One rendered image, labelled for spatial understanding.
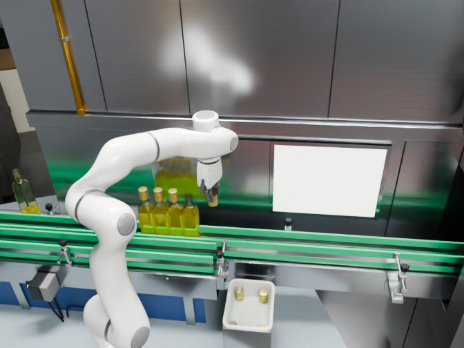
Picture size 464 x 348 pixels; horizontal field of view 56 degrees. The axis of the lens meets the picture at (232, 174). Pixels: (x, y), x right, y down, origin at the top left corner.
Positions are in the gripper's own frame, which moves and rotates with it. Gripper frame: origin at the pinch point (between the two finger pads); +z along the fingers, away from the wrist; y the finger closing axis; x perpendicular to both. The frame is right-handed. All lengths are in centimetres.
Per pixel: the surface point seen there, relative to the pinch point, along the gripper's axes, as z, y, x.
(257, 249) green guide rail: 25.2, -5.1, 15.2
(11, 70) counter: 60, -159, -349
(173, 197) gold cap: 3.1, 4.5, -14.4
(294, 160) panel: -5.8, -25.0, 21.2
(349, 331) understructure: 95, -39, 48
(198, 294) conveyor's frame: 39.7, 14.0, -1.0
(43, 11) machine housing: -60, 5, -59
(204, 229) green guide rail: 22.6, -3.4, -7.9
